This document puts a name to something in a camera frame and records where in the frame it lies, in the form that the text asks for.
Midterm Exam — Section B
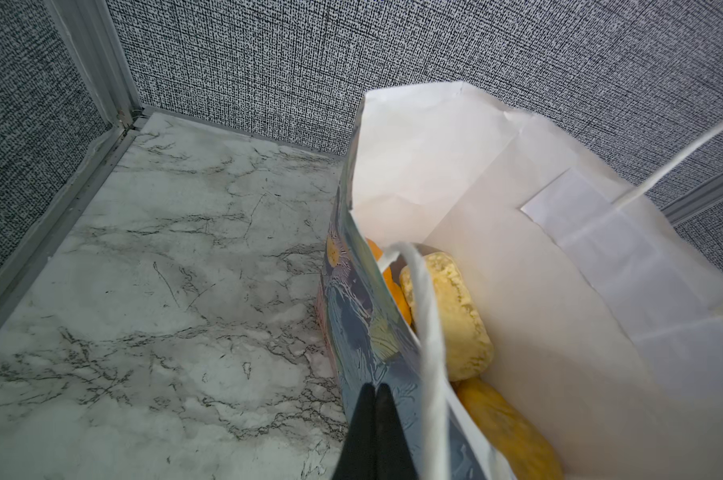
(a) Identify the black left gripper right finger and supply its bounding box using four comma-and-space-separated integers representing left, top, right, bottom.
375, 384, 417, 480

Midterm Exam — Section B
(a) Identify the long fake bread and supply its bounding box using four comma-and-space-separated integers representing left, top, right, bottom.
367, 238, 413, 326

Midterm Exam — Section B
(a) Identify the fake croissant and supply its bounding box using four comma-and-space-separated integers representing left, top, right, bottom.
423, 252, 495, 383
453, 377, 565, 479

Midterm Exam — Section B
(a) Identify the aluminium enclosure frame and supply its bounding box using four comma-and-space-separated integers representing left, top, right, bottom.
0, 0, 723, 361

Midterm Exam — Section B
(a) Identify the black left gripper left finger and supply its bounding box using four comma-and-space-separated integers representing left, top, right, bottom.
332, 383, 377, 480

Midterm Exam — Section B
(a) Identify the floral white paper bag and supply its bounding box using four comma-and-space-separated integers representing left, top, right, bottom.
318, 82, 723, 479

